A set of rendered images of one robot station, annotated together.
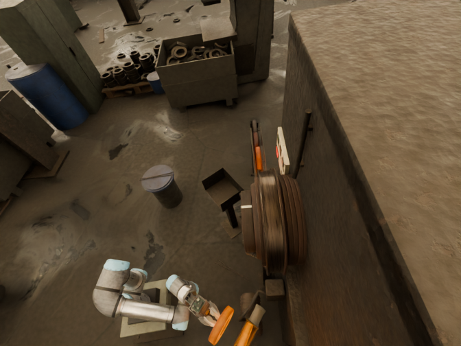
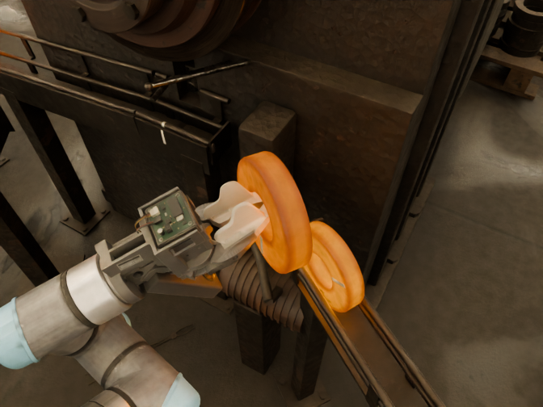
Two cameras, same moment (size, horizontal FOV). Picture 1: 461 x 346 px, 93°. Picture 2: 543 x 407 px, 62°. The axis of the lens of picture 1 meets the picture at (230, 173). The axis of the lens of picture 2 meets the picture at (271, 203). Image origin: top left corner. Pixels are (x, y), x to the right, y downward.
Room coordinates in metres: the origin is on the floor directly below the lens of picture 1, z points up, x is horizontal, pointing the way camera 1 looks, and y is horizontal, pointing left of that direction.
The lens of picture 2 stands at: (-0.06, 0.51, 1.36)
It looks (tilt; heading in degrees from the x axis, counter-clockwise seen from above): 51 degrees down; 291
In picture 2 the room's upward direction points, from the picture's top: straight up
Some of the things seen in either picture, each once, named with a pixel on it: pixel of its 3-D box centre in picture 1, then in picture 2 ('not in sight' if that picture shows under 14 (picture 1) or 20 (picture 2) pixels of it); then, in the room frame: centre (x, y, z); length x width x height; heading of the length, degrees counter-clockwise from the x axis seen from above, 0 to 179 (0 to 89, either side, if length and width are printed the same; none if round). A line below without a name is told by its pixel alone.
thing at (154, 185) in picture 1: (164, 188); not in sight; (1.37, 0.71, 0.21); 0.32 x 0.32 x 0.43
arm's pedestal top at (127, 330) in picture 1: (145, 306); not in sight; (0.29, 0.82, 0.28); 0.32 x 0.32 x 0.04; 88
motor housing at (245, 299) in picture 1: (252, 316); (272, 325); (0.10, 0.06, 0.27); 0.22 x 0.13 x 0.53; 171
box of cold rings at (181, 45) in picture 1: (200, 70); not in sight; (3.23, 0.12, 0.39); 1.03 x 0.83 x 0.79; 85
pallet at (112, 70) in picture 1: (136, 69); not in sight; (4.07, 1.25, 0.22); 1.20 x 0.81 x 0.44; 86
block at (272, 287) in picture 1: (274, 290); (268, 161); (0.17, -0.11, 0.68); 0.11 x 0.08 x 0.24; 81
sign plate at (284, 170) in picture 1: (281, 156); not in sight; (0.73, -0.29, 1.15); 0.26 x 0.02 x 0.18; 171
